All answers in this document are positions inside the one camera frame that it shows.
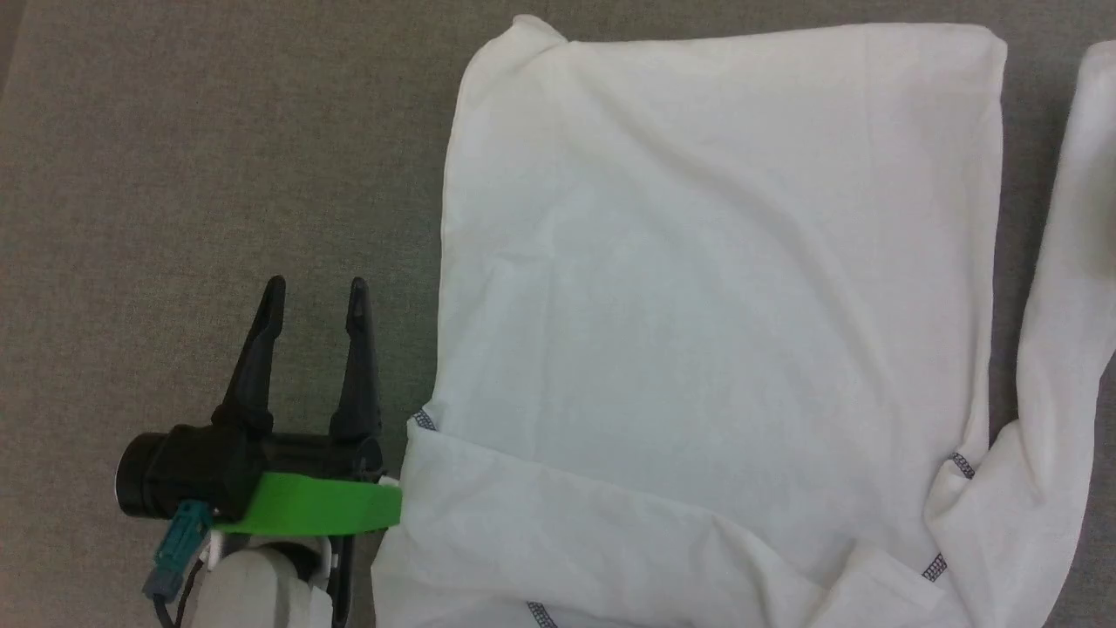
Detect white long-sleeve shirt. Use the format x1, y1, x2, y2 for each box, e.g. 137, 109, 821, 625
371, 13, 1116, 628

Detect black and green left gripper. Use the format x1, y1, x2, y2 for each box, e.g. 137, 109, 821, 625
212, 276, 404, 537

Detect teal cable connector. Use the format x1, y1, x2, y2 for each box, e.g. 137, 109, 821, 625
143, 501, 215, 604

